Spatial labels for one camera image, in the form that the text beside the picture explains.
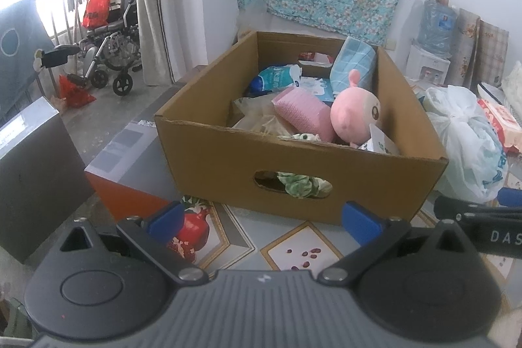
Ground wheelchair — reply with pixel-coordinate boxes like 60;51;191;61
77;0;143;96

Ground dark grey box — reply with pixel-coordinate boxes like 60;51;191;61
0;97;94;263

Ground blue white soft packet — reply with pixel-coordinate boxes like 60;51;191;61
251;65;303;94

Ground red white tissue packet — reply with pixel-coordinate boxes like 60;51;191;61
477;97;522;155

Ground white water dispenser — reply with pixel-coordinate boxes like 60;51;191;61
406;44;451;85

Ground red shopping bag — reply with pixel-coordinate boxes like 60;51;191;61
82;0;112;28

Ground dark blue cloth panel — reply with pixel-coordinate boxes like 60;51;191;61
0;0;54;116

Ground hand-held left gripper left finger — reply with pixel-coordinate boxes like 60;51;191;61
59;201;206;287

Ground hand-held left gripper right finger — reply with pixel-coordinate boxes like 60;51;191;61
317;201;468;287

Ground brown cardboard box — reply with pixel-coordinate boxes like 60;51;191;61
154;31;449;226

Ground blue striped cloth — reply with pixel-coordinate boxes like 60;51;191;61
477;83;506;100

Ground white tissue pack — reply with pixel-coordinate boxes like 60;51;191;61
298;77;333;102

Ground blue face mask pack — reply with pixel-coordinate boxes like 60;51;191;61
330;36;376;96

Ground red crumpled plastic bag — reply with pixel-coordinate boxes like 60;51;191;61
59;75;96;108

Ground black padded armrest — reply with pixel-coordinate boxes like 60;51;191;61
43;44;80;68

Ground green floral cloth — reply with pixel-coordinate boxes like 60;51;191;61
277;132;333;198

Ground white plastic bag blue print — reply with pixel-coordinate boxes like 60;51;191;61
424;85;508;204

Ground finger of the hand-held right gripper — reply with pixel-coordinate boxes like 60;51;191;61
433;196;522;224
499;188;522;207

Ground dark printed carton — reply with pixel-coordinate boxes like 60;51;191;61
85;117;180;220

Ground yellowish clear packet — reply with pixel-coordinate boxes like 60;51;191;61
232;95;294;137

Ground pink plush toy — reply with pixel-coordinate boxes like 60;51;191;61
330;70;384;147

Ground red white canister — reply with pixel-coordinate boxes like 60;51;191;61
299;52;331;65

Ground pink towel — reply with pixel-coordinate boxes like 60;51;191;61
272;87;337;143

